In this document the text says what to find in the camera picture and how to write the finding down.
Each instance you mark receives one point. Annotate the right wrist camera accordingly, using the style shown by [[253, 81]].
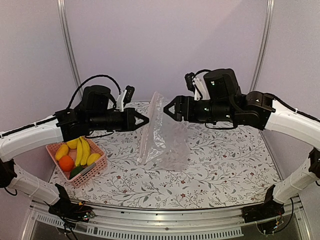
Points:
[[190, 79]]

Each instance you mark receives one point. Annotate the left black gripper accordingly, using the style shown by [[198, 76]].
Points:
[[129, 125]]

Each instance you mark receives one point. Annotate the pink plastic basket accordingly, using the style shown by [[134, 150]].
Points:
[[88, 172]]

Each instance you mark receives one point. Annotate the clear zip top bag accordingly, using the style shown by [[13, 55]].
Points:
[[164, 142]]

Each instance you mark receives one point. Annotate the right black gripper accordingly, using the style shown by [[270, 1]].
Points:
[[180, 101]]

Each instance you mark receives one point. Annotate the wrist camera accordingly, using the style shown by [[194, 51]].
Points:
[[190, 79], [124, 98]]

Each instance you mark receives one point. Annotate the yellow banana bunch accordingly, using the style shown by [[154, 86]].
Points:
[[83, 152]]

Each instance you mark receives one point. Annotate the green avocado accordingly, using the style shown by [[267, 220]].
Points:
[[75, 171]]

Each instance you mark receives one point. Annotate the yellow lemon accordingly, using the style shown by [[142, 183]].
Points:
[[72, 144]]

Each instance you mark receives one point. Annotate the orange fruit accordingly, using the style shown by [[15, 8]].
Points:
[[66, 163]]

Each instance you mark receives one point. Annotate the right aluminium frame post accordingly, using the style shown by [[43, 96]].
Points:
[[263, 45]]

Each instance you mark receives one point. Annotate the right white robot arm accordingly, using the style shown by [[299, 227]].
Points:
[[217, 97]]

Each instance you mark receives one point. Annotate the aluminium frame post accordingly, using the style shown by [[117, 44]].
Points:
[[67, 41], [263, 45]]

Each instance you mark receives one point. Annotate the front aluminium rail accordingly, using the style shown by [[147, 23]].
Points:
[[124, 223]]

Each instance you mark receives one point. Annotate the yellow mango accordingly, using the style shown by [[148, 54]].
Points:
[[62, 151], [92, 158]]

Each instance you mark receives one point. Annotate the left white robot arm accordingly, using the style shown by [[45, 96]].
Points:
[[97, 111]]

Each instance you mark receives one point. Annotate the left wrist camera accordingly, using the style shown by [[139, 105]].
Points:
[[124, 98]]

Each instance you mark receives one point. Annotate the left aluminium frame post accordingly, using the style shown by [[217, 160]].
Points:
[[67, 41]]

